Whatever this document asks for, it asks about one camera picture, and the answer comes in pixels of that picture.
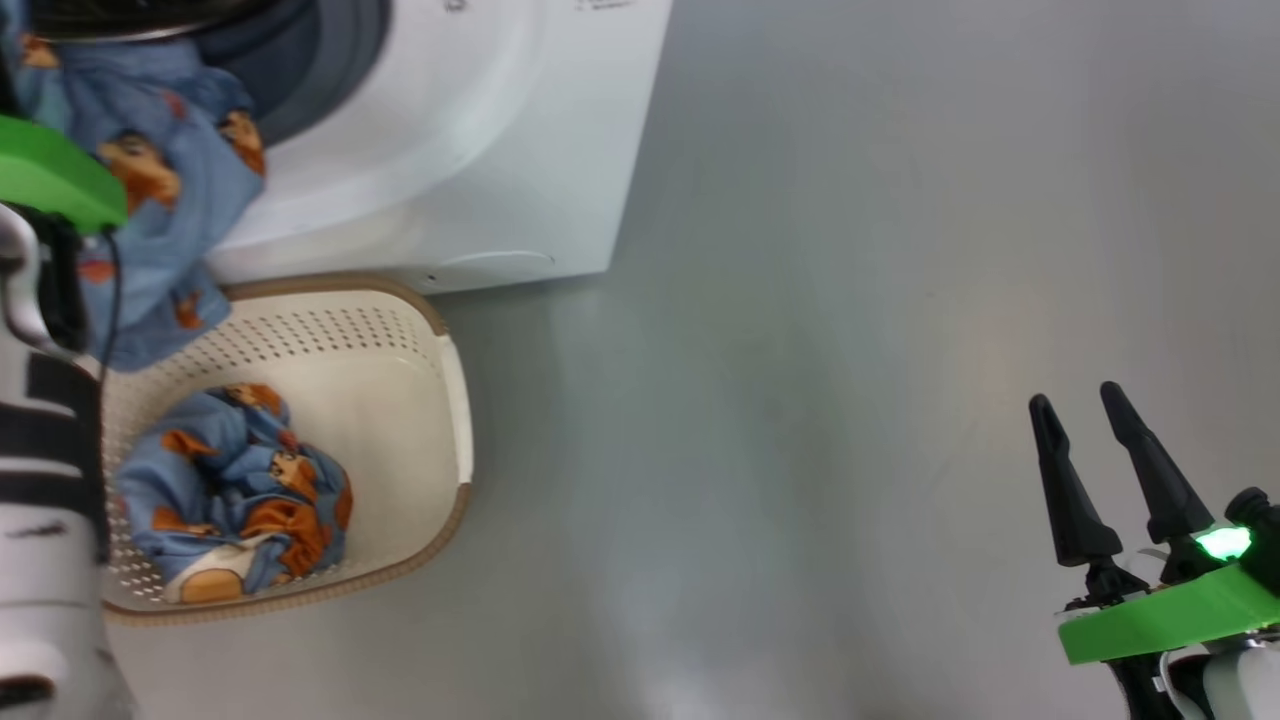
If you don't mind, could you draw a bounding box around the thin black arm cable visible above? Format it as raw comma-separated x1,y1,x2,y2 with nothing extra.
98,230,124,377

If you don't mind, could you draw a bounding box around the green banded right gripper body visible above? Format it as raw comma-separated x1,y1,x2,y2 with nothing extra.
1058,535,1280,667

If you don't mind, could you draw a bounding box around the grey rubber door gasket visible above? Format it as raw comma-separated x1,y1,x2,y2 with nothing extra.
193,0,394,149

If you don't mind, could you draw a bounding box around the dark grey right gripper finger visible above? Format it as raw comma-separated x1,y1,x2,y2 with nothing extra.
1029,394,1125,568
1100,381,1215,546

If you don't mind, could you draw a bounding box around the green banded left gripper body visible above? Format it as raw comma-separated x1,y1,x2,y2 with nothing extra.
0,113,129,236

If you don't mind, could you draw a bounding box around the white drain filter cover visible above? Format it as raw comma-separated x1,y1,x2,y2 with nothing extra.
432,250,557,283

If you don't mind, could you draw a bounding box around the white washing machine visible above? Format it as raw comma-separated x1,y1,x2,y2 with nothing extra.
200,0,674,297

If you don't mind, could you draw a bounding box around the cream perforated laundry basket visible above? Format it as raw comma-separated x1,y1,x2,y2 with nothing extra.
97,274,475,629

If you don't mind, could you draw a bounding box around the blue bear print garment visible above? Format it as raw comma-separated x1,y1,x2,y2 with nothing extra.
0,32,267,374

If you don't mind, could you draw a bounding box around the blue garment with cream patch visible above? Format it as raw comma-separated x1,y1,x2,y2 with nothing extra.
114,383,354,605

